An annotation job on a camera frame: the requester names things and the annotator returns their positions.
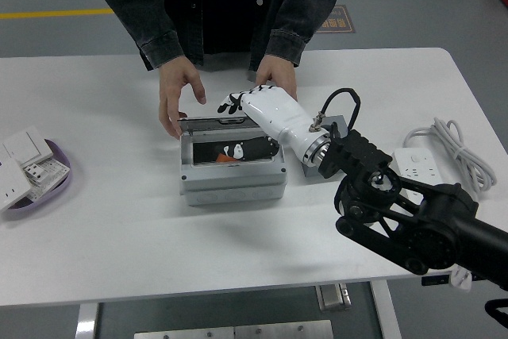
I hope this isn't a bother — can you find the person's left hand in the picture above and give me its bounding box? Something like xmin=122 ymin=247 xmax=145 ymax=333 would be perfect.
xmin=255 ymin=54 xmax=299 ymax=101

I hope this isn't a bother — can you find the person's right hand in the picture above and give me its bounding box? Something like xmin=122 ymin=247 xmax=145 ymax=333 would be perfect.
xmin=157 ymin=56 xmax=208 ymax=141

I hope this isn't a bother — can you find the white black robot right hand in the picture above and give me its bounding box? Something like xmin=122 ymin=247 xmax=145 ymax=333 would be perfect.
xmin=217 ymin=86 xmax=331 ymax=163

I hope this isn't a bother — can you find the grey junction box clear lid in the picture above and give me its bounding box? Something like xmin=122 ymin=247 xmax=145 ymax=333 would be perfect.
xmin=177 ymin=115 xmax=288 ymax=208

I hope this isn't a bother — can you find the grey cube block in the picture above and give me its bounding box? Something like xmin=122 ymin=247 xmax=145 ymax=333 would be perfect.
xmin=299 ymin=114 xmax=348 ymax=178

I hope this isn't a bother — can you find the dark floor sign orange text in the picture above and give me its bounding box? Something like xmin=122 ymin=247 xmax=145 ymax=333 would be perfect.
xmin=315 ymin=4 xmax=357 ymax=34

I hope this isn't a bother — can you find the person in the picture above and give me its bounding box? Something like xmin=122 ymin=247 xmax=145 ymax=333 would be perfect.
xmin=86 ymin=0 xmax=350 ymax=72

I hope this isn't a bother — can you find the yellow floor tape line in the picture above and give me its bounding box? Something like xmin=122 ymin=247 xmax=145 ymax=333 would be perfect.
xmin=0 ymin=7 xmax=114 ymax=21

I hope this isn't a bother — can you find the white power strip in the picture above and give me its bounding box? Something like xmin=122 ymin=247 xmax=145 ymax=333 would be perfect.
xmin=392 ymin=147 xmax=450 ymax=207

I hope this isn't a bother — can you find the white printed terminal part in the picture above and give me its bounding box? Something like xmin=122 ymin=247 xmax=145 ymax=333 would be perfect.
xmin=27 ymin=157 xmax=69 ymax=202

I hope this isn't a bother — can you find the purple plastic tray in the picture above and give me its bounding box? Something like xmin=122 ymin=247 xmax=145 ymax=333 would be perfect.
xmin=0 ymin=138 xmax=74 ymax=221

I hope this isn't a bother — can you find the small white circuit breaker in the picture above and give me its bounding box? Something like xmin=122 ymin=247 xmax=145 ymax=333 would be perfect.
xmin=22 ymin=161 xmax=46 ymax=186

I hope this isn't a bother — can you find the white table leg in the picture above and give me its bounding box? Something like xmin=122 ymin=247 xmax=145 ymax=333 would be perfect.
xmin=370 ymin=279 xmax=402 ymax=339
xmin=75 ymin=302 xmax=100 ymax=339

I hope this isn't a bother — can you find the white wall switch panel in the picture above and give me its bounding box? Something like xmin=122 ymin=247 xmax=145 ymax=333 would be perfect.
xmin=2 ymin=125 xmax=55 ymax=166

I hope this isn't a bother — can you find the grey metal table bracket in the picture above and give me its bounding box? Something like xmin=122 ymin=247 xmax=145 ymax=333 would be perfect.
xmin=316 ymin=283 xmax=352 ymax=312

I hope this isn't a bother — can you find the white coiled power cord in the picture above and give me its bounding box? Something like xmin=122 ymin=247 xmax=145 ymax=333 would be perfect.
xmin=402 ymin=117 xmax=498 ymax=208

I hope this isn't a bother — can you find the grey metal base plate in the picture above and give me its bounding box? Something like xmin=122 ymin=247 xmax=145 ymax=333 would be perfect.
xmin=133 ymin=319 xmax=334 ymax=339

